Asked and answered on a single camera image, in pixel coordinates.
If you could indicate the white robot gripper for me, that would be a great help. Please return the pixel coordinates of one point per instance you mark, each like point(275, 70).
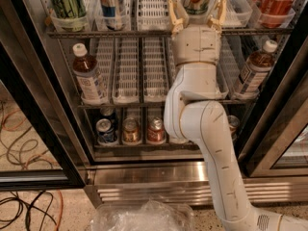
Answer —
point(196, 44)

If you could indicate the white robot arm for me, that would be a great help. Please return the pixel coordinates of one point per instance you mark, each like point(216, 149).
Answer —
point(193, 113)

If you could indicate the red coca-cola can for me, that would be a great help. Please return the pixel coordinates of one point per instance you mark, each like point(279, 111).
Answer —
point(273, 13)

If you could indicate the orange gold soda can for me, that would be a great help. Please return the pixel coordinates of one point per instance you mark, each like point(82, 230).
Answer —
point(234, 124)

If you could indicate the red soda can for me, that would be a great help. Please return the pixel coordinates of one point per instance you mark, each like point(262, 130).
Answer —
point(155, 130)

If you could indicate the brown gold soda can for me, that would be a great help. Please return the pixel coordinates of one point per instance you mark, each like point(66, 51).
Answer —
point(131, 131)

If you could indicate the blue can behind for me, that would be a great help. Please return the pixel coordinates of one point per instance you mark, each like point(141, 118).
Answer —
point(108, 112)

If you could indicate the green tall can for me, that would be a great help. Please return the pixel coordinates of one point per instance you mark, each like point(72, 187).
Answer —
point(72, 11)

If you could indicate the blue pepsi can front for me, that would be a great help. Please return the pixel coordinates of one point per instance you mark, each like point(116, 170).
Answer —
point(105, 131)

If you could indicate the right fridge glass door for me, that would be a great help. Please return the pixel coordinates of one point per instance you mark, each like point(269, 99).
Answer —
point(283, 150)

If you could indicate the open fridge glass door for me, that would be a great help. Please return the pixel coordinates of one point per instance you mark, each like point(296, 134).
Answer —
point(35, 72)

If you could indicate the right tea bottle white cap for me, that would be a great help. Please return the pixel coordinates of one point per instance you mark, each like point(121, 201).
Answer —
point(256, 68)

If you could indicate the tea bottle white cap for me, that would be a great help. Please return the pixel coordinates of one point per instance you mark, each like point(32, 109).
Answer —
point(89, 75)
point(256, 68)

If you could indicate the left tea bottle white cap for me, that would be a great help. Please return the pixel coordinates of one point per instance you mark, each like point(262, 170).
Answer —
point(89, 75)

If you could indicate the clear plastic bin with bag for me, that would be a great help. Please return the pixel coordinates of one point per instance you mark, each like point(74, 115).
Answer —
point(148, 216)

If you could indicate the top wire shelf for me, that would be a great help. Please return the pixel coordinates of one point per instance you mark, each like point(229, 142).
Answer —
point(163, 34)

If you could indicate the wire shelf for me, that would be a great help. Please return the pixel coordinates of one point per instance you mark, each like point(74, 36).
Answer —
point(163, 34)
point(160, 104)

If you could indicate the middle wire shelf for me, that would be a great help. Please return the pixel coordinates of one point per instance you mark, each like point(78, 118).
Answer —
point(160, 104)

